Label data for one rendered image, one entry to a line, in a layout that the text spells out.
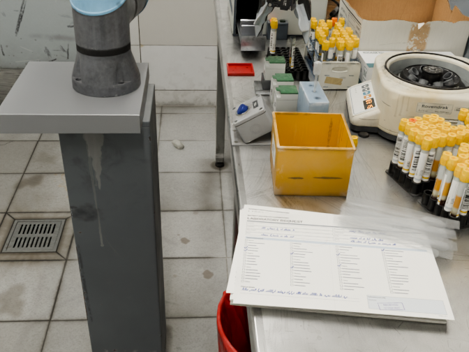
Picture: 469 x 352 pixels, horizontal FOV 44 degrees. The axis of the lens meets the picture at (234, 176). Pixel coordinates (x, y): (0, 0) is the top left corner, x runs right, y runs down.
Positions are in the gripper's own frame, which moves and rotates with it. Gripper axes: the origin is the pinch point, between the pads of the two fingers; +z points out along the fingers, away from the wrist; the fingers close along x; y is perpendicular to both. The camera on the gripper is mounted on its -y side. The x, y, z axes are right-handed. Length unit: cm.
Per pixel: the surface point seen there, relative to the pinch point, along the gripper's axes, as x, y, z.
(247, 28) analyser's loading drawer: -15.0, -19.4, 6.3
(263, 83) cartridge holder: -2.0, 6.5, 9.5
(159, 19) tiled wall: -101, -138, 50
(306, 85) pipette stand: 10.7, 19.2, 2.4
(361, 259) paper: 30, 59, 11
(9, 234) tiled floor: -107, -11, 100
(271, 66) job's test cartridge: -0.7, 5.4, 5.4
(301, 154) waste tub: 16.1, 44.1, 3.7
